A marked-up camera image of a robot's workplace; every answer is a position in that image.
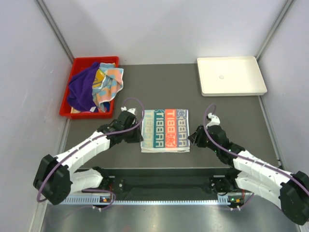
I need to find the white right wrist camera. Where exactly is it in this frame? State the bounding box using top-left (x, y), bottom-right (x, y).
top-left (206, 113), bottom-right (220, 128)

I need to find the purple towel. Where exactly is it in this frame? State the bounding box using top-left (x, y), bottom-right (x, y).
top-left (67, 62), bottom-right (99, 112)

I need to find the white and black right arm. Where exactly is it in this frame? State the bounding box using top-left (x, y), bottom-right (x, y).
top-left (188, 125), bottom-right (309, 225)

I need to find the white plastic tray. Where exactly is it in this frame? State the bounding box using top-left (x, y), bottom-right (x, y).
top-left (197, 56), bottom-right (267, 97)

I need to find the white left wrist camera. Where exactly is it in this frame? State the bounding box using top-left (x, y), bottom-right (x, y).
top-left (121, 106), bottom-right (136, 115)

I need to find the red plastic bin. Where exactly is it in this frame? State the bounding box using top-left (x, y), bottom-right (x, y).
top-left (59, 56), bottom-right (119, 120)

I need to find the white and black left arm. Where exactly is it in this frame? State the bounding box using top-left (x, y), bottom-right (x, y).
top-left (33, 108), bottom-right (143, 205)

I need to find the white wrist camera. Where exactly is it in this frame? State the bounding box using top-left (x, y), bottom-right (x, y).
top-left (121, 106), bottom-right (136, 115)
top-left (206, 113), bottom-right (220, 128)

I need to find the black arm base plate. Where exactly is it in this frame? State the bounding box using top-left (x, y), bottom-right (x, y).
top-left (81, 168), bottom-right (254, 194)

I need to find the grey slotted cable duct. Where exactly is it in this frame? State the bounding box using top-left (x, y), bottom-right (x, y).
top-left (48, 194), bottom-right (247, 205)

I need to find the rabbit print striped towel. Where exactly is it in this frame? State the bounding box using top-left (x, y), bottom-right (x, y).
top-left (140, 109), bottom-right (190, 153)

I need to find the pastel patchwork towel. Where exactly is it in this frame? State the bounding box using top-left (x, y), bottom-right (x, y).
top-left (92, 63), bottom-right (124, 113)

